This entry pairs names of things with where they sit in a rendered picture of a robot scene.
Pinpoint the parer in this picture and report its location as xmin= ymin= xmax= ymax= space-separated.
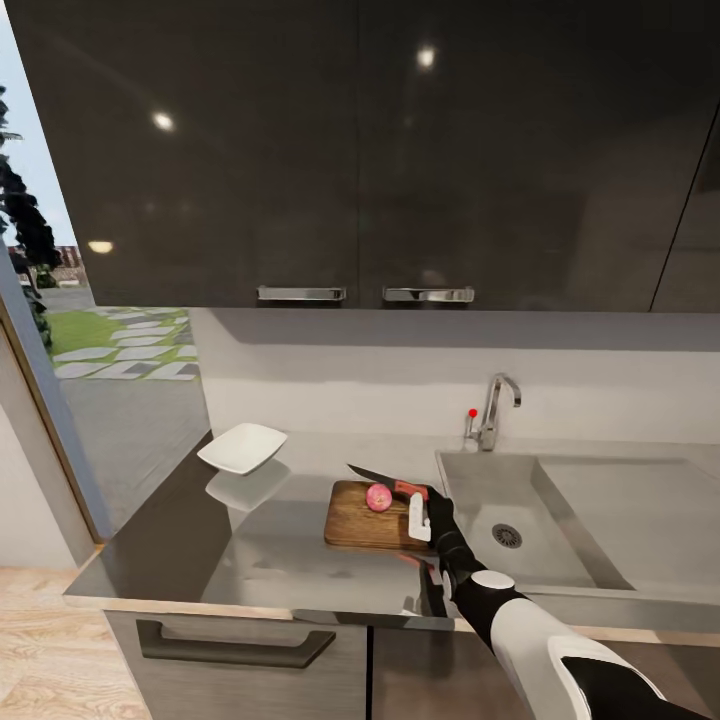
xmin=349 ymin=465 xmax=429 ymax=500

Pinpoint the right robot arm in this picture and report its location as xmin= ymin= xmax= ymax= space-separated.
xmin=409 ymin=485 xmax=712 ymax=720

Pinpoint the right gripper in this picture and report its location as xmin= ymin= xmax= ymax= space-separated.
xmin=424 ymin=485 xmax=464 ymax=551

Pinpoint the cutting board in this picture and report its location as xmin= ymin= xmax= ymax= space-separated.
xmin=324 ymin=480 xmax=436 ymax=551

